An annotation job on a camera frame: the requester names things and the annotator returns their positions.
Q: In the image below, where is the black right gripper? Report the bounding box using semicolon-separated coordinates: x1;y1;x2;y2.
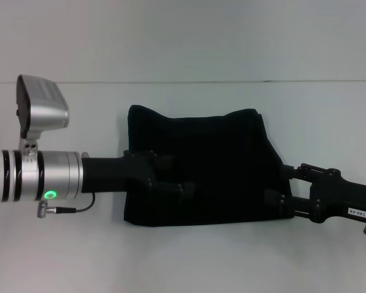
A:
263;162;366;236

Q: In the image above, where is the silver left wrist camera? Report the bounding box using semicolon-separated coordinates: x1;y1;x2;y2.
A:
15;74;71;153

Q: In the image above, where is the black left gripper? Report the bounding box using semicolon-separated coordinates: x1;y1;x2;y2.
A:
81;149;196;200

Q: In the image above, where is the black shirt with white print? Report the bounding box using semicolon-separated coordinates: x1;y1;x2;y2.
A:
121;104;295;228

